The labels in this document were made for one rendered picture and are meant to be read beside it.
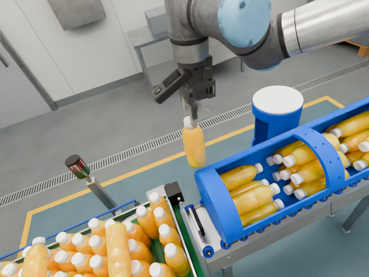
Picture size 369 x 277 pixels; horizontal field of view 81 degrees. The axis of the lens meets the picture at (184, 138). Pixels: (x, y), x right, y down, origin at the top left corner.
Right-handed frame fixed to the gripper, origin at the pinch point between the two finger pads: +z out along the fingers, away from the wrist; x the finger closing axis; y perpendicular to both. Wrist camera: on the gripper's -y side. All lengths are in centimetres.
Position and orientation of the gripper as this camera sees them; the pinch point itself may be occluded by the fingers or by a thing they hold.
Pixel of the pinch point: (189, 121)
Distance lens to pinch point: 67.4
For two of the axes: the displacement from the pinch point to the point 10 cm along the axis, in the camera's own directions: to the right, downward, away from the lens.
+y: 9.2, -3.3, 1.9
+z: 1.0, 7.0, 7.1
